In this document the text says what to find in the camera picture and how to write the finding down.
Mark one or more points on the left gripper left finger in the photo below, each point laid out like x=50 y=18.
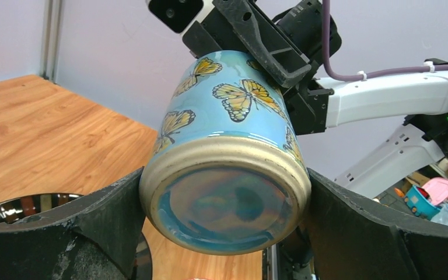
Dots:
x=92 y=237

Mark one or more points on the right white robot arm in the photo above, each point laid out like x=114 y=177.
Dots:
x=420 y=94

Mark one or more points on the black rimmed white plate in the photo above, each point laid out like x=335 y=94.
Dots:
x=16 y=209

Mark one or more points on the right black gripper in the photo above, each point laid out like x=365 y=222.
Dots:
x=288 y=49

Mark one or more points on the blue butterfly mug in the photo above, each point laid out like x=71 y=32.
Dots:
x=226 y=176

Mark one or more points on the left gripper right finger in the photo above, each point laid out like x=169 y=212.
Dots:
x=353 y=237

